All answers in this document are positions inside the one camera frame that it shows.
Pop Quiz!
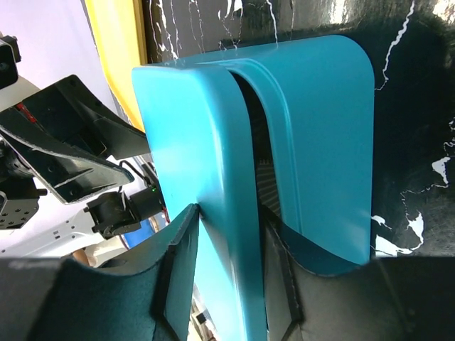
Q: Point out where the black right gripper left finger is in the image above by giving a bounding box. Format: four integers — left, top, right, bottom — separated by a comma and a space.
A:
1, 204, 199, 340

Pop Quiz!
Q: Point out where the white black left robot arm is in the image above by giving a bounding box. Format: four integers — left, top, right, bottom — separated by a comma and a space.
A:
1, 75, 166, 258

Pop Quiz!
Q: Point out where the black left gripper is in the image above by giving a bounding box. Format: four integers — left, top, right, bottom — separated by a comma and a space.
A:
1, 75, 167, 239

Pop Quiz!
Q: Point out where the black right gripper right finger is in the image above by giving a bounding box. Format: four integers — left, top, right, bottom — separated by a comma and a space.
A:
261, 207, 454, 340

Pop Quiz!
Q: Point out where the orange plastic tray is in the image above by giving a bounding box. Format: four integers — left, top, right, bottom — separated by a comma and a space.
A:
84, 0, 147, 131

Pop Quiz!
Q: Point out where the teal tin box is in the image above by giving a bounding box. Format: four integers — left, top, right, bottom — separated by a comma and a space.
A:
198, 34, 376, 267

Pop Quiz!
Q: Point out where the teal tin lid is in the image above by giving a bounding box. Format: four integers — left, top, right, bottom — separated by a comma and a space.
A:
132, 65, 267, 340

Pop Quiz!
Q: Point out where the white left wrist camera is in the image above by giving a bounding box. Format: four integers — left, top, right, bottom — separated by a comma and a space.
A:
0, 34, 40, 111

